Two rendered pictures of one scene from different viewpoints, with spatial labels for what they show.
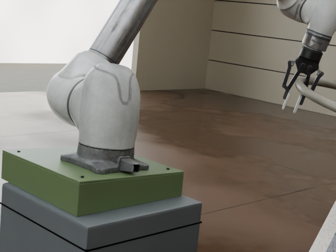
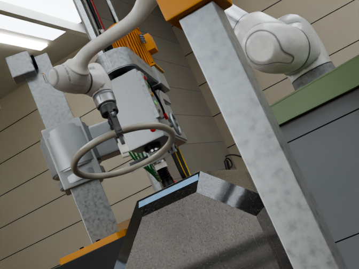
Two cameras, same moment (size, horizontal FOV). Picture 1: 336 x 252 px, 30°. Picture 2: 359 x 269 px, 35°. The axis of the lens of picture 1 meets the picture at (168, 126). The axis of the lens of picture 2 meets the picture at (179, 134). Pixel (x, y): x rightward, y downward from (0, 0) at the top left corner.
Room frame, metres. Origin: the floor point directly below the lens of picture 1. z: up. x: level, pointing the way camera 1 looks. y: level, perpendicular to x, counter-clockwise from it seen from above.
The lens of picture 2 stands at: (2.90, 1.75, 0.60)
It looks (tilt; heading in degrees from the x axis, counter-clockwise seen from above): 9 degrees up; 247
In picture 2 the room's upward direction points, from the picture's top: 24 degrees counter-clockwise
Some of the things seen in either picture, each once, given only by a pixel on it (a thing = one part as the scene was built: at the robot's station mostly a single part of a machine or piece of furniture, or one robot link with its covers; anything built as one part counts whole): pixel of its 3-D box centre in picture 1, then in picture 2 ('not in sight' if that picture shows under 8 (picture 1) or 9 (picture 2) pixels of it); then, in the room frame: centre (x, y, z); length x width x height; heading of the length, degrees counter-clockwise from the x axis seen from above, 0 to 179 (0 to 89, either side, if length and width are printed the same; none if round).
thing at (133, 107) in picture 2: not in sight; (141, 115); (1.77, -1.30, 1.34); 0.36 x 0.22 x 0.45; 59
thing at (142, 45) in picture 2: not in sight; (132, 50); (1.45, -1.79, 1.92); 0.31 x 0.28 x 0.40; 149
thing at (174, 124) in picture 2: not in sight; (169, 126); (1.64, -1.27, 1.22); 0.15 x 0.10 x 0.15; 59
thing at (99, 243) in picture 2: not in sight; (107, 242); (2.12, -1.84, 0.76); 0.49 x 0.49 x 0.05; 49
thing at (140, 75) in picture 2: not in sight; (149, 95); (1.75, -1.11, 1.39); 0.08 x 0.03 x 0.28; 59
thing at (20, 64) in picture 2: not in sight; (22, 66); (2.22, -1.73, 2.00); 0.20 x 0.18 x 0.15; 139
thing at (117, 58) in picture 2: not in sight; (134, 79); (1.63, -1.53, 1.63); 0.96 x 0.25 x 0.17; 59
